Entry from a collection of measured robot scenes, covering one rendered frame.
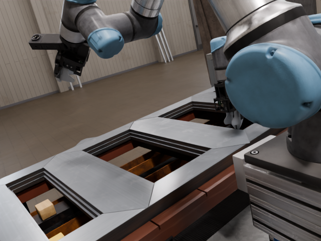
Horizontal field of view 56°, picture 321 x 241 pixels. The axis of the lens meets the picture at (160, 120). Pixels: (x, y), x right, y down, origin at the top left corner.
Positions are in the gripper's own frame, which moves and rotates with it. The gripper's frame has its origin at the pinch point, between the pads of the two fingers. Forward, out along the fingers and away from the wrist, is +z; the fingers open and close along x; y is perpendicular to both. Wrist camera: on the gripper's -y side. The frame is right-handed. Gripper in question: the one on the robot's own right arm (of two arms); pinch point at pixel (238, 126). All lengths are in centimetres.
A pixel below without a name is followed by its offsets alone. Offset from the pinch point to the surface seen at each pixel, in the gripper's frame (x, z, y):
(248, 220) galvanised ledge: 20.9, 18.9, 26.5
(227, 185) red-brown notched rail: 16.4, 6.9, 28.0
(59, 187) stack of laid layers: -33, 4, 64
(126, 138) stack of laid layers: -52, 4, 23
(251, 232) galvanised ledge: 24.9, 18.9, 30.1
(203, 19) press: -321, -39, -325
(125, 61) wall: -932, 49, -505
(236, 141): 7.9, 0.6, 11.0
